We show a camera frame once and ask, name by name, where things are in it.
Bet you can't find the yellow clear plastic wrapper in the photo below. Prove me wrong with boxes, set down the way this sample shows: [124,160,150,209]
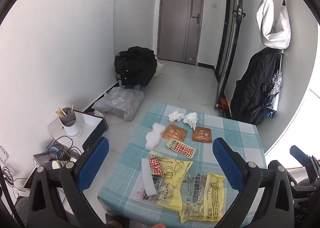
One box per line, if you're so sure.
[179,172,227,223]

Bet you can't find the teal checked tablecloth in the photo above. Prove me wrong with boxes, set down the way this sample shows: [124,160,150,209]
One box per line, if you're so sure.
[97,103,267,228]

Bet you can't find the black backpack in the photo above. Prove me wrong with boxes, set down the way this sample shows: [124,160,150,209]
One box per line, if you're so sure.
[230,48,282,125]

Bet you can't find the white foam piece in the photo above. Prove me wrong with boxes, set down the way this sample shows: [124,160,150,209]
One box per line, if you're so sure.
[145,122,166,149]

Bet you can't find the blue box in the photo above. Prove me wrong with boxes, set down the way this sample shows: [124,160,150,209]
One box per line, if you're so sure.
[119,78,143,91]

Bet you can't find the black jacket pile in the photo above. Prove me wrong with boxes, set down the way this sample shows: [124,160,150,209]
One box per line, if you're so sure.
[114,46,158,88]

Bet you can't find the black framed glass door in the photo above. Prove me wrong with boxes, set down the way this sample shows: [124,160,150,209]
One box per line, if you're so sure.
[215,0,247,108]

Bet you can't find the blue bowl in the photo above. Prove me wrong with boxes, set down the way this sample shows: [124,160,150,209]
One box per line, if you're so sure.
[46,145,61,156]

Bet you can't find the bundle of wooden chopsticks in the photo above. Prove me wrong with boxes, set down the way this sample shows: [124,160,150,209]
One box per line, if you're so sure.
[55,104,74,118]

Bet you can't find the white tissue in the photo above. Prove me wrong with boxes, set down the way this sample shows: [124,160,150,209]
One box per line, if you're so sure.
[183,112,198,128]
[168,110,185,122]

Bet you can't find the grey door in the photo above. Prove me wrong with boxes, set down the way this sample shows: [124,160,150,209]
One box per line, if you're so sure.
[157,0,206,64]

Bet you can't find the large red checked packet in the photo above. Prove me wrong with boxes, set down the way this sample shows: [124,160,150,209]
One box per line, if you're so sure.
[166,139,196,159]

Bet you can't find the white box with black side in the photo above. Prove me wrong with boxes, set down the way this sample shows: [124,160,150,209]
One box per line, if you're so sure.
[48,110,109,155]

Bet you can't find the brown snack packet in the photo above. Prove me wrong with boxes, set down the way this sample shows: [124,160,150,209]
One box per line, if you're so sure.
[192,126,213,143]
[162,124,188,141]

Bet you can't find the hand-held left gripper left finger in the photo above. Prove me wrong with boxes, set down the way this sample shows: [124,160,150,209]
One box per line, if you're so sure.
[27,136,130,228]

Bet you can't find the black cable bundle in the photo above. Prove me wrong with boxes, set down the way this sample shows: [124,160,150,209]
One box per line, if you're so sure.
[52,136,83,162]

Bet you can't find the silver folded umbrella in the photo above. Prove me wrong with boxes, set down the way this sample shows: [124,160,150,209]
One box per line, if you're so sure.
[262,53,285,118]

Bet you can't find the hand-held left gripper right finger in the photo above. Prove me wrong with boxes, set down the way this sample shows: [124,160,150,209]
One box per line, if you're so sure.
[212,137,295,228]

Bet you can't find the grey plastic parcel bag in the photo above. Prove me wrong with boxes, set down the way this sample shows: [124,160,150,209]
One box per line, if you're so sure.
[92,86,145,121]

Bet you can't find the white hanging bag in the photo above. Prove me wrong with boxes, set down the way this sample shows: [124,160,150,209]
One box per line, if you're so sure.
[255,0,292,49]

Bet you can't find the orange tool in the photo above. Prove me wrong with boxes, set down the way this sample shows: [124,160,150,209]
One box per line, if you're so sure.
[215,96,229,113]

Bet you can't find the yellow patterned wrapper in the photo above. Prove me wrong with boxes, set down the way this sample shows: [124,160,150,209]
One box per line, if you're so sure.
[155,157,193,211]

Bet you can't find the small grey open box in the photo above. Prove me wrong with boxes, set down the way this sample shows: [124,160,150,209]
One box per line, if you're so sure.
[33,152,57,168]

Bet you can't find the white utensil holder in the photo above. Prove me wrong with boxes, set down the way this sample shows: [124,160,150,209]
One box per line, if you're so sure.
[61,111,82,139]

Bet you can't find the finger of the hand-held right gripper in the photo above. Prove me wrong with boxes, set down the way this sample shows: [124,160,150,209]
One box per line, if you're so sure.
[289,145,320,188]

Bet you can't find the small red checked packet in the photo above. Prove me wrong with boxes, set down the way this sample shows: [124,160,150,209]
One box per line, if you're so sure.
[149,150,166,176]

